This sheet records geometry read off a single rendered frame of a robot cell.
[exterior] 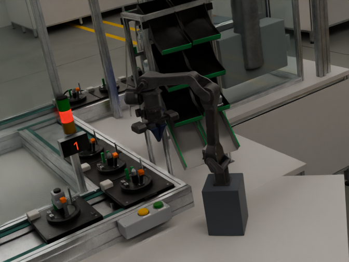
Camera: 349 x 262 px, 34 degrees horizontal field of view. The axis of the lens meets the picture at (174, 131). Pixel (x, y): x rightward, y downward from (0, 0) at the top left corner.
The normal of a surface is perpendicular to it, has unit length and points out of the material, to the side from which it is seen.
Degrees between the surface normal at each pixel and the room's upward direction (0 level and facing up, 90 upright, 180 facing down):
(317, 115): 90
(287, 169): 0
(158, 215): 90
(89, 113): 90
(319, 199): 0
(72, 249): 90
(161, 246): 0
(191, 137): 45
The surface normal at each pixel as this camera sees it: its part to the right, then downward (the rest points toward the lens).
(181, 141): 0.15, -0.43
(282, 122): 0.53, 0.25
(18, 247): -0.16, -0.91
